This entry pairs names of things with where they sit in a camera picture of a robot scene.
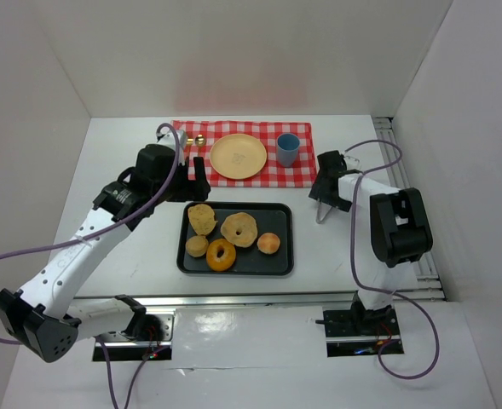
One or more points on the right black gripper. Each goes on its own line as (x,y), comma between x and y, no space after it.
(326,192)

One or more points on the aluminium rail right side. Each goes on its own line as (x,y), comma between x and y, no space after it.
(429,282)

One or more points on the aluminium rail front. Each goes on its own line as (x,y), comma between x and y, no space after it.
(225,300)

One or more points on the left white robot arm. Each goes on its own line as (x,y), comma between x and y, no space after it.
(41,315)

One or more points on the gold spoon black handle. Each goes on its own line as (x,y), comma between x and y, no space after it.
(200,141)

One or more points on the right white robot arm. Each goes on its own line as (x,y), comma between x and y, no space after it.
(394,222)

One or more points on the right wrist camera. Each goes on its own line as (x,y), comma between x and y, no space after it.
(352,163)

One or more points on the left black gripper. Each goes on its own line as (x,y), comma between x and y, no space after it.
(195,187)

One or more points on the black baking tray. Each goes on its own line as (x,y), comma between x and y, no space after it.
(270,217)

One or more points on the red checkered cloth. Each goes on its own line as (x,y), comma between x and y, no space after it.
(300,174)

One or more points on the blue cup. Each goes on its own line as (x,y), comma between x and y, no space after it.
(287,146)

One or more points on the small round bun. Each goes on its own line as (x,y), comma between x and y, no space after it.
(268,243)

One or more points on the speckled oval bread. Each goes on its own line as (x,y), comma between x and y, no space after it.
(202,219)

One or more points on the large pale bagel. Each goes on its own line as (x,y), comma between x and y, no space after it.
(240,229)

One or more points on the small round muffin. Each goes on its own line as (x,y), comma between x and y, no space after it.
(197,246)

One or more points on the aluminium rail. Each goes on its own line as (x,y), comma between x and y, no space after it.
(225,300)
(429,282)

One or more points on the orange glazed donut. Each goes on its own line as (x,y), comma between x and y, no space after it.
(220,255)

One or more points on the metal tongs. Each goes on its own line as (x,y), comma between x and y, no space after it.
(322,212)

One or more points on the beige plate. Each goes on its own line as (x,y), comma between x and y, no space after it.
(238,156)

